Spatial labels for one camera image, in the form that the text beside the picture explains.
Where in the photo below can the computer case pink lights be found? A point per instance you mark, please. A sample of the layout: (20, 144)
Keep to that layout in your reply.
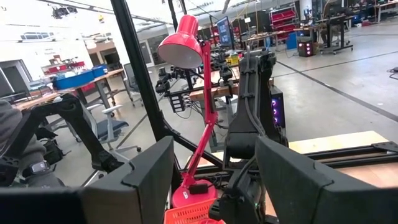
(305, 46)

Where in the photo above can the black aluminium rail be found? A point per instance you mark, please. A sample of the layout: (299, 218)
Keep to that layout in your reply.
(351, 154)

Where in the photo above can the black smartwatch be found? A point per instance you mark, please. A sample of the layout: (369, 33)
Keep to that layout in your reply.
(38, 167)

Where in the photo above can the wooden workbench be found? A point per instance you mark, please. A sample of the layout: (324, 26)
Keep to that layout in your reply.
(109, 74)

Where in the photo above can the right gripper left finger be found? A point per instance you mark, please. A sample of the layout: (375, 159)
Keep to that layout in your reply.
(140, 193)

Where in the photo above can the computer tower purple lights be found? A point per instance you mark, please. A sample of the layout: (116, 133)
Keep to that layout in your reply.
(277, 105)

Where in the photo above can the black frame post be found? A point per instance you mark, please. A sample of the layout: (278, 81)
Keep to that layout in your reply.
(136, 62)

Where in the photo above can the orange plastic basket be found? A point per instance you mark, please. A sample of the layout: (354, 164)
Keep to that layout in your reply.
(189, 214)

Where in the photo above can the grey office chair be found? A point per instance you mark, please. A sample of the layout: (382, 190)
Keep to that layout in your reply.
(109, 126)

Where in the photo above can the small blue bin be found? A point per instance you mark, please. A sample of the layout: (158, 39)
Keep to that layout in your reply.
(99, 71)

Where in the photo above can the black standing desk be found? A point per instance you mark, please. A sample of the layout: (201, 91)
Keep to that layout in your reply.
(341, 34)

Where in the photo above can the wooden table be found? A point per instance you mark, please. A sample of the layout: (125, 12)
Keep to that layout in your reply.
(214, 90)

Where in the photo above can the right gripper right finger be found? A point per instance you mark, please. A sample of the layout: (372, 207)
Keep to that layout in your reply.
(311, 202)

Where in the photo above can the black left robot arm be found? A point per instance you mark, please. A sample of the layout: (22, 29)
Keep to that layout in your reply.
(245, 130)

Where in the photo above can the red desk lamp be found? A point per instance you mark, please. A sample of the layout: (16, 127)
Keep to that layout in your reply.
(182, 46)

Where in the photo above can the long blue bin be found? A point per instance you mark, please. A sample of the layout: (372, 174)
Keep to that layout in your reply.
(74, 81)

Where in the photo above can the black ceiling spotlight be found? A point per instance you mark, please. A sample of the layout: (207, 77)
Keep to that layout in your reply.
(63, 12)

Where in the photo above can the computer monitor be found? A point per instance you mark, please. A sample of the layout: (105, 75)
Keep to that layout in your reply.
(224, 31)

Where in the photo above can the person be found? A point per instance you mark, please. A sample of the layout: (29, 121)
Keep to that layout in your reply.
(9, 118)

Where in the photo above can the small black robot arm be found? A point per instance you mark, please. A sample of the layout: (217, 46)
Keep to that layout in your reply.
(164, 84)

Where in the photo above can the red shelving rack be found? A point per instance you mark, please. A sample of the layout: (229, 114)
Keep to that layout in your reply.
(283, 15)

